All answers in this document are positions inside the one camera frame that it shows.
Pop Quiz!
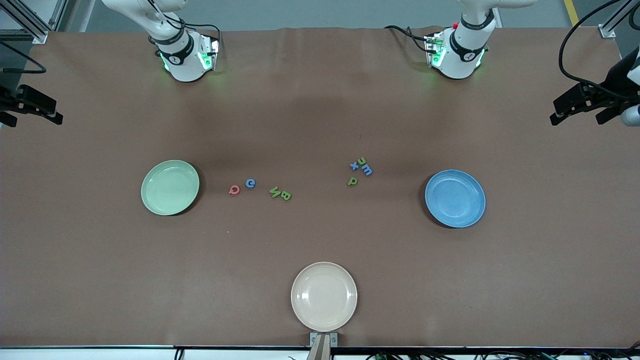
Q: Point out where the yellow floor tape strip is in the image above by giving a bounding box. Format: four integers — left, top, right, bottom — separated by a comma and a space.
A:
564, 0, 581, 28

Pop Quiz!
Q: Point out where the blue plate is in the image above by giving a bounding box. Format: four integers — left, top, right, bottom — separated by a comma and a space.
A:
424, 169, 487, 229

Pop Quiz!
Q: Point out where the light green plate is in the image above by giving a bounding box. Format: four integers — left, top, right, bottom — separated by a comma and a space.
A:
140, 159, 201, 217

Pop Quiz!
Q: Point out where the brown table cover sheet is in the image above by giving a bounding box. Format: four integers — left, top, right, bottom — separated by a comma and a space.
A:
0, 26, 640, 348

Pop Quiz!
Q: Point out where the beige plate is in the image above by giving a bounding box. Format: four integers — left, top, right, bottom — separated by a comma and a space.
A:
290, 261, 359, 333

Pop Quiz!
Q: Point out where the aluminium frame brace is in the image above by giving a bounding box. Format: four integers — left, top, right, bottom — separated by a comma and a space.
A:
0, 0, 50, 45
598, 0, 640, 40

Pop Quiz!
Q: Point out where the aluminium frame post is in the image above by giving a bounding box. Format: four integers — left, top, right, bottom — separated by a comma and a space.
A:
47, 0, 68, 32

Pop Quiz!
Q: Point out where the black right arm base cable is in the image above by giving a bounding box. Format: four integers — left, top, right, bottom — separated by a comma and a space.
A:
150, 0, 223, 43

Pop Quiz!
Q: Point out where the black arm base cable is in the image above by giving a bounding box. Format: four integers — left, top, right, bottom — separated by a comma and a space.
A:
384, 25, 436, 53
150, 0, 223, 43

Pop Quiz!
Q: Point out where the black left arm base cable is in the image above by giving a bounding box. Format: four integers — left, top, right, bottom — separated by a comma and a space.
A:
384, 25, 436, 53

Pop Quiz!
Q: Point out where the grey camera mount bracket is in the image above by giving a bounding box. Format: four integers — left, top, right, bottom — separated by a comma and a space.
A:
306, 332, 339, 360

